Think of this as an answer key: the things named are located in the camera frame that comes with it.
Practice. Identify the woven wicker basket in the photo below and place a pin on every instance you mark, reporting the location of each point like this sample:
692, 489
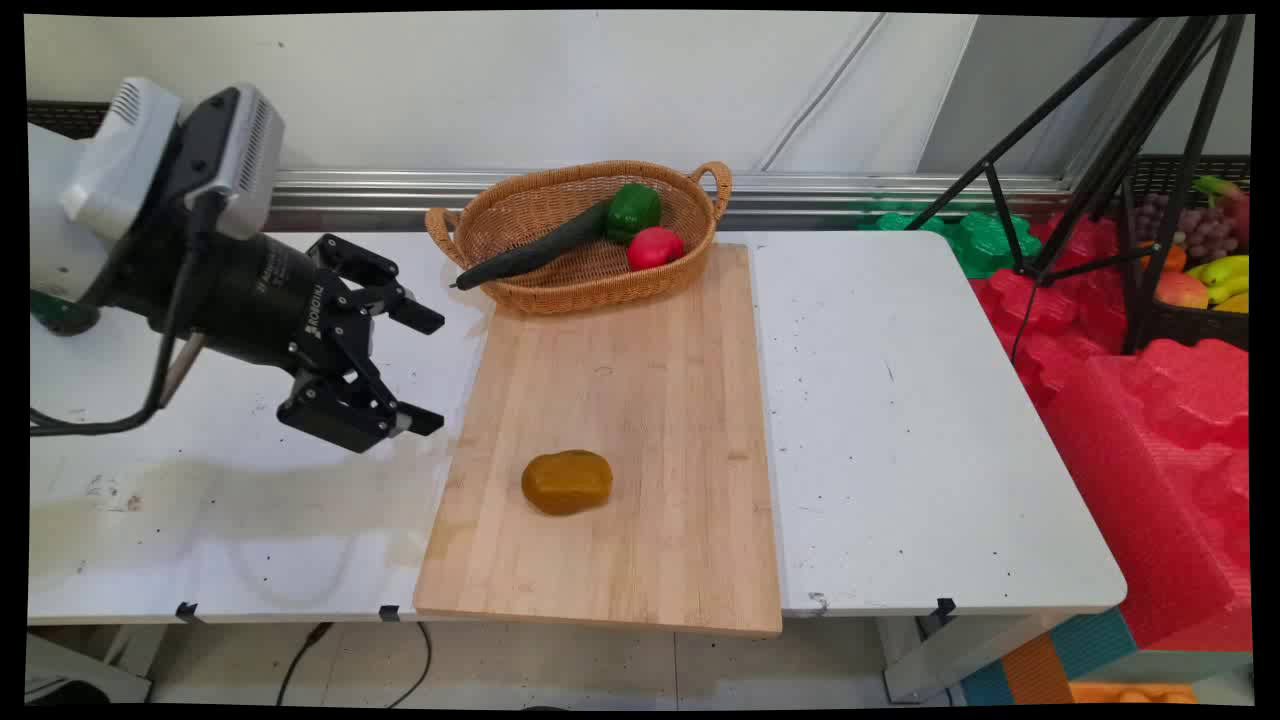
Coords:
590, 275

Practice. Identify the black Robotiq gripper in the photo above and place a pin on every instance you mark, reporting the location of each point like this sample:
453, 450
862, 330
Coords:
255, 300

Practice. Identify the teal orange foam mat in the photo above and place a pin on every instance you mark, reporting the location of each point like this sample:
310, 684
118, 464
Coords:
1060, 665

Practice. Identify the orange red peach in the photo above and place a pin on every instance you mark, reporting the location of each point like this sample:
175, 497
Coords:
1181, 291

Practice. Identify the metal wall rail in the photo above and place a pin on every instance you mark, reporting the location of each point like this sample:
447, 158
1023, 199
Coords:
850, 195

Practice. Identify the green bell pepper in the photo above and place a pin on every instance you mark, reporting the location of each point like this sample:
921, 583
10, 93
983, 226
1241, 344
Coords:
634, 210

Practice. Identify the black tripod stand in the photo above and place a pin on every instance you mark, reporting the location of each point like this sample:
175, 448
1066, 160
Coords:
1150, 130

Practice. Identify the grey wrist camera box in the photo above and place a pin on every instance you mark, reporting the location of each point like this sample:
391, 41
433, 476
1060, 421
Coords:
235, 150

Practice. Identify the yellow green banana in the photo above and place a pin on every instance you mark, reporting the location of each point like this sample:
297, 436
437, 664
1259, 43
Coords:
1228, 272

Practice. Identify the green foam mat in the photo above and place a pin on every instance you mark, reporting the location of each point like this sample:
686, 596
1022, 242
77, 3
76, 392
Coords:
985, 240

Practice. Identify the brown potato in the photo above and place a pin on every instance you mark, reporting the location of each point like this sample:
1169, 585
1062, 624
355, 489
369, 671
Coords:
566, 482

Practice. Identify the flat red foam mat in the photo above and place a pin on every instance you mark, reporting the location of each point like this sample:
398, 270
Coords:
1050, 320

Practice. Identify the large red foam mat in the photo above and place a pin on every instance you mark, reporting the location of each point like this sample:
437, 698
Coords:
1160, 470

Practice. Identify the dark green cucumber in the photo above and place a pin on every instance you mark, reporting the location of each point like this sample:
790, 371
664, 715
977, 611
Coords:
530, 257

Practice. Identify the white table leg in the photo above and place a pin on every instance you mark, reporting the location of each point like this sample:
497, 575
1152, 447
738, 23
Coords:
950, 655

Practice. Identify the small orange fruit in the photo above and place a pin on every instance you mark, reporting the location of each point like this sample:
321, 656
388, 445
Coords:
1172, 258

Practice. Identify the dark green bottle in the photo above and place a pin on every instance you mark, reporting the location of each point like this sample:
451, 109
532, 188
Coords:
60, 312

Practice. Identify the black basket with grapes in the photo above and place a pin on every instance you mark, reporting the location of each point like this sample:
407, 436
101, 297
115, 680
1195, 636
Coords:
1195, 328

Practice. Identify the black basket with vegetables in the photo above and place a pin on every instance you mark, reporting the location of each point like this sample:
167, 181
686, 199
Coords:
65, 118

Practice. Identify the wooden cutting board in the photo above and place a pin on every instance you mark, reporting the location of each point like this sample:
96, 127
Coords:
610, 450

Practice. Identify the red green mango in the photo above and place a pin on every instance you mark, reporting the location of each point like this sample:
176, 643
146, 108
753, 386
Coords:
1232, 200

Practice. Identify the red tomato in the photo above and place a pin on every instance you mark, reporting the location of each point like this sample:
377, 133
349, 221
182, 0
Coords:
654, 248

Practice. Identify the purple grape bunch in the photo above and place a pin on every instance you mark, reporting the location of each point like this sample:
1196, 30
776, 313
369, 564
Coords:
1205, 232

